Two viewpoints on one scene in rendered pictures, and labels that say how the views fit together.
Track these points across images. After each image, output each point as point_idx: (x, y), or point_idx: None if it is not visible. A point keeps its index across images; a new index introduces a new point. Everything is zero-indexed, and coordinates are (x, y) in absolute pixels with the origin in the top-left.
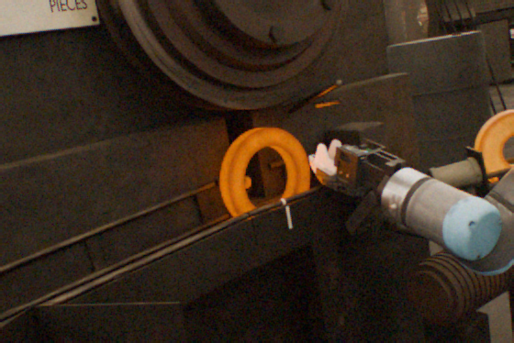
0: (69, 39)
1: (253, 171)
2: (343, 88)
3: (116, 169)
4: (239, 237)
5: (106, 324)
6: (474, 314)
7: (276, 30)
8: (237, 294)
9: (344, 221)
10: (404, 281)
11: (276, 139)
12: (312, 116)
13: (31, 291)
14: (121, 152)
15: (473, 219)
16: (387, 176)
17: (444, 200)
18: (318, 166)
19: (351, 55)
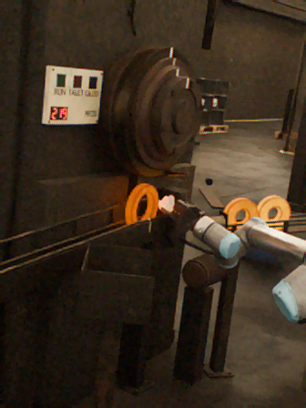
0: (84, 127)
1: None
2: (171, 168)
3: (91, 190)
4: (133, 232)
5: (120, 254)
6: (209, 288)
7: (176, 149)
8: None
9: None
10: (169, 270)
11: (151, 190)
12: (158, 180)
13: (54, 239)
14: (95, 184)
15: (232, 242)
16: (198, 218)
17: (222, 232)
18: (162, 206)
19: None
